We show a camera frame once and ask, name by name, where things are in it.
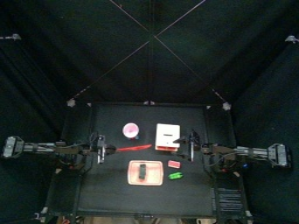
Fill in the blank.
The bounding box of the red toy knife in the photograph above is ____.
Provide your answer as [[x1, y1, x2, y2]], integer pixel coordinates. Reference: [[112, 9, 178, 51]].
[[116, 143, 153, 153]]

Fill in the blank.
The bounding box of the wooden box with red drawer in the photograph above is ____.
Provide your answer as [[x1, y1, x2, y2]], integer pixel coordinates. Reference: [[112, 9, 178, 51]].
[[153, 122, 183, 152]]

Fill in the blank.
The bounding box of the small red and white box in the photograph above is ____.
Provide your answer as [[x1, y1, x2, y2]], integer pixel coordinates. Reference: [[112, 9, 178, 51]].
[[167, 159, 183, 170]]

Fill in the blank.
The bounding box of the red plastic cup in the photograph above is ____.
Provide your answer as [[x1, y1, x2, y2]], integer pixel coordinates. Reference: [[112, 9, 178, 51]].
[[121, 122, 141, 139]]

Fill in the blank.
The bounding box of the green plastic toy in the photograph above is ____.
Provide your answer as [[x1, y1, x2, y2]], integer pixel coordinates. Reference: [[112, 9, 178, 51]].
[[167, 171, 184, 180]]

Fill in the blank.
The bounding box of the white block with red dot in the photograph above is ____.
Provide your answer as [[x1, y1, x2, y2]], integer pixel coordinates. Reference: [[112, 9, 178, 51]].
[[137, 163, 148, 180]]

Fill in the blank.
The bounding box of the pink plastic tray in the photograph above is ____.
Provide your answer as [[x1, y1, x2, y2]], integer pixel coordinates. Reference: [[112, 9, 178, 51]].
[[127, 159, 164, 186]]

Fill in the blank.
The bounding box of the diagonal steel brace wire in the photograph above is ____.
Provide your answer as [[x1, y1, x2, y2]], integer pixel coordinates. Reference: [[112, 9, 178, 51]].
[[107, 0, 230, 105], [69, 0, 208, 102]]

